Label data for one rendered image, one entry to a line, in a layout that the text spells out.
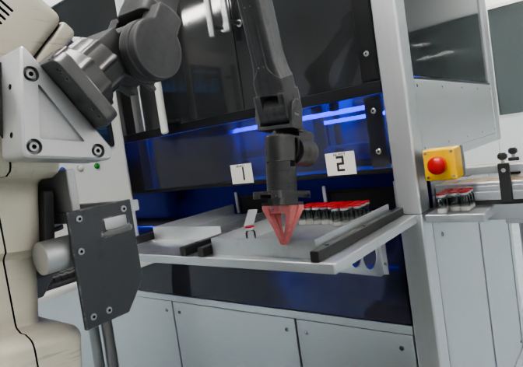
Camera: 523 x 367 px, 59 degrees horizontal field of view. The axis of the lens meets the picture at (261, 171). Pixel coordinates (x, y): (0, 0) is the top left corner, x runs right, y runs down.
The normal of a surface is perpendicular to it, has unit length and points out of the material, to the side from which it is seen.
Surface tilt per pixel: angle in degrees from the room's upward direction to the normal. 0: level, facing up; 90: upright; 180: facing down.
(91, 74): 85
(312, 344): 90
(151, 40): 92
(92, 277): 90
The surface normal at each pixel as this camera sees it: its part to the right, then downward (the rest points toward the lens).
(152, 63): 0.80, -0.04
